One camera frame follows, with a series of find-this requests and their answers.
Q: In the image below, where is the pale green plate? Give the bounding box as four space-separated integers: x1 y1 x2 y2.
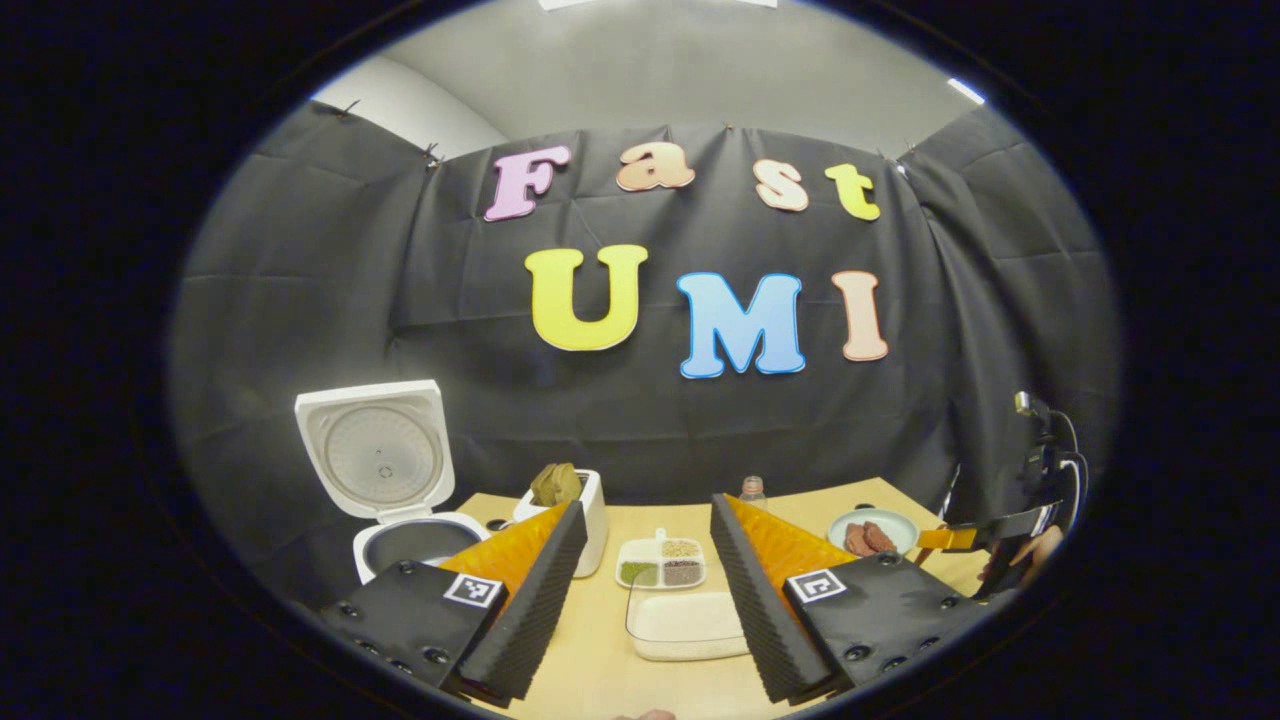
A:
827 507 919 559

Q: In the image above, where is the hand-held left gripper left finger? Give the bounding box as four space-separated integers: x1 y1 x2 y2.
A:
320 500 589 701

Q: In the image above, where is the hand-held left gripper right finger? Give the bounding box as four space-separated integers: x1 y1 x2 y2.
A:
710 492 1006 703

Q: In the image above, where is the white toaster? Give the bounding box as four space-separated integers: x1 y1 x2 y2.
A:
513 468 609 579

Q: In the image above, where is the white divided dish of grains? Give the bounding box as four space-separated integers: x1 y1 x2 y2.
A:
615 528 707 590

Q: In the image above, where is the clear tray of white rice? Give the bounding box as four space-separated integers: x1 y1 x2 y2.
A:
626 570 751 662

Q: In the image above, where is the white rice cooker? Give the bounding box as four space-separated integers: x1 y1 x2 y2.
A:
295 380 491 586

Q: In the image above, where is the black backdrop cloth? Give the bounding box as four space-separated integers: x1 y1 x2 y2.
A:
170 100 1119 606

